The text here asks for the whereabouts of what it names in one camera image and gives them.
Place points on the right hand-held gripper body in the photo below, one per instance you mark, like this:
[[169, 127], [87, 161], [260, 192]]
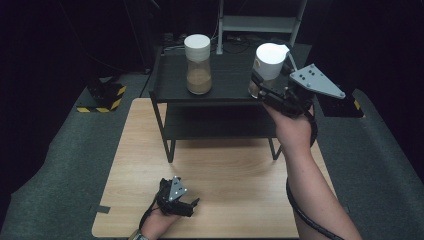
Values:
[[300, 90]]

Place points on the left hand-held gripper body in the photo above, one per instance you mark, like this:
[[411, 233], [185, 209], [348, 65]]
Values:
[[171, 196]]

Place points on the clear jar with spout lid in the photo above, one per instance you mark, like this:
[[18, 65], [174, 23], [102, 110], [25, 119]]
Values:
[[270, 65]]

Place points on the black two-tier metal rack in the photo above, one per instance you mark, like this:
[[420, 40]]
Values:
[[233, 83]]

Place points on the person's left hand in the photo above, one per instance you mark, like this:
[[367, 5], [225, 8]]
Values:
[[160, 223]]

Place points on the person's right hand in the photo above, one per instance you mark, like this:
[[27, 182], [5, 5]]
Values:
[[293, 130]]

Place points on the yellow-black striped stand base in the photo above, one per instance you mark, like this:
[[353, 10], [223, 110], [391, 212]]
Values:
[[106, 96], [346, 108]]

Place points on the wristwatch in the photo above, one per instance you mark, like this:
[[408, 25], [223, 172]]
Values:
[[138, 236]]

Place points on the grey metal stand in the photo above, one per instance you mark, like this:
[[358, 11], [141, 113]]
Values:
[[256, 24]]

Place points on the grey tape piece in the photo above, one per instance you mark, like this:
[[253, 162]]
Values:
[[100, 209]]

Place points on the black power strip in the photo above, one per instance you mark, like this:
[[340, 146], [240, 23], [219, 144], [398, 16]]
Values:
[[173, 37]]

